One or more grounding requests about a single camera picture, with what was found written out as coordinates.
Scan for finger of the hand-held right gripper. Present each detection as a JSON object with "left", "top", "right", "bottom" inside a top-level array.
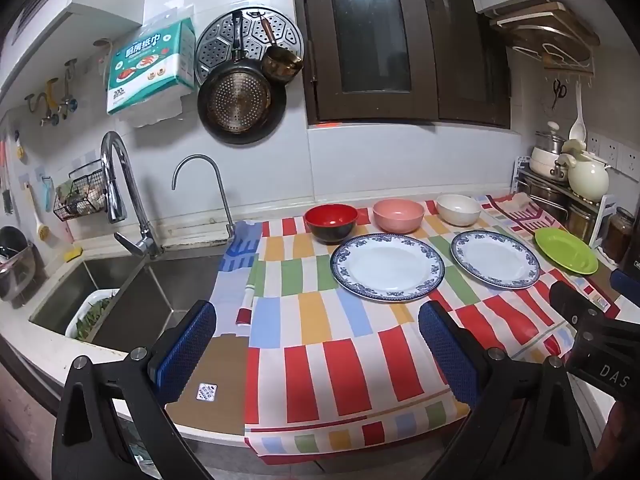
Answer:
[
  {"left": 610, "top": 268, "right": 640, "bottom": 309},
  {"left": 549, "top": 280, "right": 610, "bottom": 332}
]

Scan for large blue-rimmed white plate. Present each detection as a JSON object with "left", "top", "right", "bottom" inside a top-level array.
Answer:
[{"left": 329, "top": 233, "right": 445, "bottom": 304}]

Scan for colourful striped tablecloth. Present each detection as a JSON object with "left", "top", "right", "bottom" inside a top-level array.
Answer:
[{"left": 244, "top": 195, "right": 576, "bottom": 457}]

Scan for white wall socket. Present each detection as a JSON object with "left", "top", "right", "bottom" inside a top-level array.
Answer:
[{"left": 586, "top": 132, "right": 640, "bottom": 171}]

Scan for black pot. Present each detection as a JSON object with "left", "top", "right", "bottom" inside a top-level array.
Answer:
[{"left": 0, "top": 226, "right": 36, "bottom": 304}]

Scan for pink bowl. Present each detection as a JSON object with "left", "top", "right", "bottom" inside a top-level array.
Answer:
[{"left": 372, "top": 199, "right": 426, "bottom": 234}]

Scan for black wire basket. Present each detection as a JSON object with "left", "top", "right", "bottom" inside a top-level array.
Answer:
[{"left": 52, "top": 159, "right": 119, "bottom": 222}]

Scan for thin gooseneck faucet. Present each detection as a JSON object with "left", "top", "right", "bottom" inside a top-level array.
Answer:
[{"left": 172, "top": 155, "right": 236, "bottom": 241}]

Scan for brown glass jar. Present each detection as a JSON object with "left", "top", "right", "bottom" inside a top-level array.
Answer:
[{"left": 600, "top": 206, "right": 635, "bottom": 264}]

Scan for white and yellow brush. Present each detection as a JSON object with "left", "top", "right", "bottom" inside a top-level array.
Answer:
[{"left": 25, "top": 182, "right": 51, "bottom": 241}]

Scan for stainless steel pot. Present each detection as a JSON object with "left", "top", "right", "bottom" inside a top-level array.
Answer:
[{"left": 522, "top": 177, "right": 571, "bottom": 222}]

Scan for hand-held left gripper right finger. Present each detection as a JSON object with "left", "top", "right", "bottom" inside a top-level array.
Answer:
[{"left": 418, "top": 301, "right": 598, "bottom": 480}]

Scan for white rice spoon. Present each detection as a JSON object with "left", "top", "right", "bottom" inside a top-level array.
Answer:
[{"left": 569, "top": 82, "right": 587, "bottom": 142}]

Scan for round metal steamer tray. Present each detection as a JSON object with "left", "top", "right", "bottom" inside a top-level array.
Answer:
[{"left": 194, "top": 8, "right": 304, "bottom": 88}]

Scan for wooden cutting boards rack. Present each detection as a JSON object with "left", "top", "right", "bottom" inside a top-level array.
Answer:
[{"left": 489, "top": 1, "right": 601, "bottom": 73}]

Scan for brown cardboard sheet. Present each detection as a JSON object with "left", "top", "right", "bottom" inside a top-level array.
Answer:
[
  {"left": 592, "top": 262, "right": 628, "bottom": 318},
  {"left": 165, "top": 332, "right": 251, "bottom": 437}
]

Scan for chrome pull-down faucet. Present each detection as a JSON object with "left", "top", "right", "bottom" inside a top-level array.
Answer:
[{"left": 100, "top": 131, "right": 164, "bottom": 260}]

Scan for green vegetables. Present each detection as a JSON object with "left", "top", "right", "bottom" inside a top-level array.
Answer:
[{"left": 75, "top": 296, "right": 114, "bottom": 339}]

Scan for white plastic basket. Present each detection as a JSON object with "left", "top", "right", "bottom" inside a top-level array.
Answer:
[{"left": 65, "top": 288, "right": 121, "bottom": 342}]

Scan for white bowl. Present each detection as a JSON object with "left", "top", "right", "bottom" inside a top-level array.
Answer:
[{"left": 436, "top": 194, "right": 482, "bottom": 227}]

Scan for metal countertop rack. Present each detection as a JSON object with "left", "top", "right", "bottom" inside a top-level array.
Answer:
[{"left": 512, "top": 156, "right": 618, "bottom": 251}]

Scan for small brass pot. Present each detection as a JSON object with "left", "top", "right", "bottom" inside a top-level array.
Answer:
[{"left": 257, "top": 15, "right": 305, "bottom": 85}]

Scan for dark brown window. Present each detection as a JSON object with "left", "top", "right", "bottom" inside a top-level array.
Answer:
[{"left": 292, "top": 0, "right": 512, "bottom": 128}]

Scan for black frying pan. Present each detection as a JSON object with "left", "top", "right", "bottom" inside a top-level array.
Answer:
[{"left": 197, "top": 11, "right": 287, "bottom": 146}]

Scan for red and black bowl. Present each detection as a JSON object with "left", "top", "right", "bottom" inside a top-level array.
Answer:
[{"left": 303, "top": 203, "right": 359, "bottom": 245}]

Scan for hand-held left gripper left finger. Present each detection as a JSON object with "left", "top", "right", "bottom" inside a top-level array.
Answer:
[{"left": 52, "top": 300, "right": 217, "bottom": 480}]

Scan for wall hooks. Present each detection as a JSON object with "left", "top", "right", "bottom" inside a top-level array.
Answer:
[{"left": 25, "top": 59, "right": 79, "bottom": 127}]

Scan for cream pot with steel lid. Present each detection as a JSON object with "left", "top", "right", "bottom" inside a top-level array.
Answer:
[{"left": 530, "top": 121, "right": 571, "bottom": 179}]

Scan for small blue-rimmed white plate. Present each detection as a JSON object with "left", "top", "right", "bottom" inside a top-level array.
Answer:
[{"left": 451, "top": 230, "right": 541, "bottom": 290}]

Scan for green plate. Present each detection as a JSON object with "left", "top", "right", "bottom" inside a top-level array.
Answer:
[{"left": 534, "top": 227, "right": 599, "bottom": 276}]

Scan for cream kettle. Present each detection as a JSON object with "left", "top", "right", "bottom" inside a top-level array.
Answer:
[{"left": 557, "top": 140, "right": 611, "bottom": 199}]

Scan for stainless steel sink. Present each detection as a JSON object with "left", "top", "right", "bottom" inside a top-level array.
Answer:
[{"left": 29, "top": 252, "right": 226, "bottom": 356}]

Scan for teal paper towel pack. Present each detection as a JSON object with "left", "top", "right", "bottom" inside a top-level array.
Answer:
[{"left": 106, "top": 16, "right": 197, "bottom": 117}]

